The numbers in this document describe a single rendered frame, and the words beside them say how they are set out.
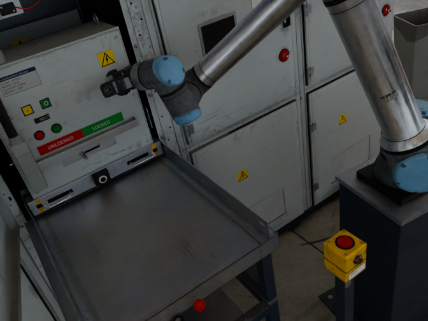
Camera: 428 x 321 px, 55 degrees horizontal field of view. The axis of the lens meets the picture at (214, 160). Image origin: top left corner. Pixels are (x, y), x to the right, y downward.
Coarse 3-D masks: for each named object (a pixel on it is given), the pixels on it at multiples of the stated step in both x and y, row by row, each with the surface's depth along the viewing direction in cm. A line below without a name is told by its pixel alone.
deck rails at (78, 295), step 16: (160, 160) 167; (176, 160) 161; (192, 176) 153; (208, 192) 144; (224, 192) 134; (224, 208) 136; (240, 208) 129; (240, 224) 128; (256, 224) 124; (48, 240) 138; (256, 240) 121; (48, 256) 122; (64, 272) 124; (64, 288) 110; (80, 304) 113; (80, 320) 105
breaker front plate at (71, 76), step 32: (32, 64) 130; (64, 64) 135; (96, 64) 141; (128, 64) 147; (0, 96) 128; (32, 96) 133; (64, 96) 139; (96, 96) 145; (128, 96) 152; (0, 128) 131; (32, 128) 137; (64, 128) 143; (64, 160) 147; (96, 160) 155; (32, 192) 146
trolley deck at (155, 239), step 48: (96, 192) 157; (144, 192) 152; (192, 192) 147; (96, 240) 134; (144, 240) 130; (192, 240) 127; (240, 240) 123; (96, 288) 117; (144, 288) 114; (192, 288) 111
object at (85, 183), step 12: (156, 144) 165; (132, 156) 161; (144, 156) 164; (156, 156) 168; (108, 168) 157; (120, 168) 160; (84, 180) 154; (48, 192) 148; (60, 192) 150; (72, 192) 153
